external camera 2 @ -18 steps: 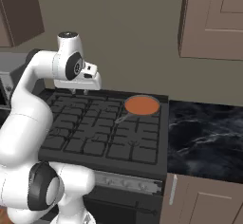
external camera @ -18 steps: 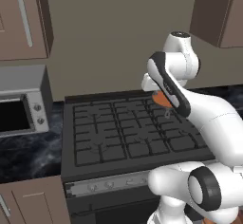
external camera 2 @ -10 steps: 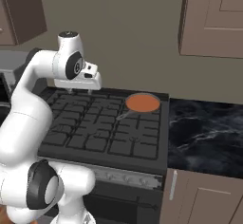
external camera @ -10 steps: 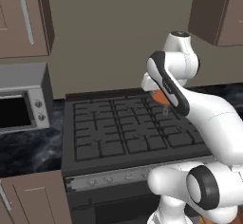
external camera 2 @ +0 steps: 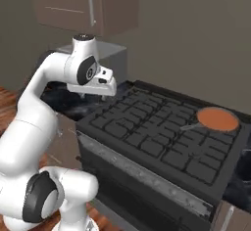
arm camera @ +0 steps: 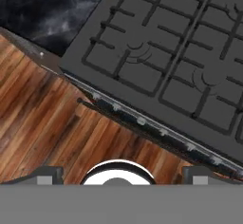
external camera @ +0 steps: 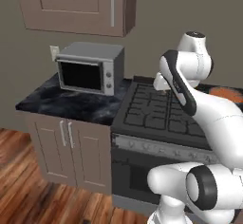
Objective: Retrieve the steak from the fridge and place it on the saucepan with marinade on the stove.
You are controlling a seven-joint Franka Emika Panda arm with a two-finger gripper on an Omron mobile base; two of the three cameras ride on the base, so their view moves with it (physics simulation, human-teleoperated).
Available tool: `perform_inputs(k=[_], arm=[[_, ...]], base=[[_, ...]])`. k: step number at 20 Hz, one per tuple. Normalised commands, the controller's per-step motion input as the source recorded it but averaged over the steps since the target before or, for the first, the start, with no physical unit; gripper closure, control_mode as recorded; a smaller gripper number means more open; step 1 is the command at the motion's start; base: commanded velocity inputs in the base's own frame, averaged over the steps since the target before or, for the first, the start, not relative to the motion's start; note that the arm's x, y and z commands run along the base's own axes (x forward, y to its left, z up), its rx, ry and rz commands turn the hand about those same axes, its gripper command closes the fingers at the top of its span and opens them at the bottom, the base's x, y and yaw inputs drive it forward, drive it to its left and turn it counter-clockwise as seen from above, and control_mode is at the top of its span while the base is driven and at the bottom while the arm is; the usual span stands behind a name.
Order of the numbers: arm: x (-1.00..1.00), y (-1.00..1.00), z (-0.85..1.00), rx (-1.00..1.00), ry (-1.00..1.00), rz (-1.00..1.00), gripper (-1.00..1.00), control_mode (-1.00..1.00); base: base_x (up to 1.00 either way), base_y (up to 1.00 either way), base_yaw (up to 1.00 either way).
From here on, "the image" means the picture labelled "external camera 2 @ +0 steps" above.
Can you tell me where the silver cupboard handle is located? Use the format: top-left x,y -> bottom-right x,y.
85,0 -> 98,27

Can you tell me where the silver cabinet handle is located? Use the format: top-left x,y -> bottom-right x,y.
221,205 -> 235,231

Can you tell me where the brown wall cupboard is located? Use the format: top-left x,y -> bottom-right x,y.
29,0 -> 140,37

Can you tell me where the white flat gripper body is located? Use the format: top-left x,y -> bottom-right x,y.
67,76 -> 118,97

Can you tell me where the brown base cabinet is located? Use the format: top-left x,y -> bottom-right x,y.
45,112 -> 83,171
211,200 -> 251,231

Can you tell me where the black oven front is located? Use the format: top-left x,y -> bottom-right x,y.
77,143 -> 213,231

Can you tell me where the grey oven trim bar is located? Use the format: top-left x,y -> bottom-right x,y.
75,131 -> 214,222

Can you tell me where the saucepan with orange marinade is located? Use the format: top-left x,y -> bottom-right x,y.
179,106 -> 241,133

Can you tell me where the black stove hob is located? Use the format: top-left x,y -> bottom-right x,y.
75,79 -> 251,207

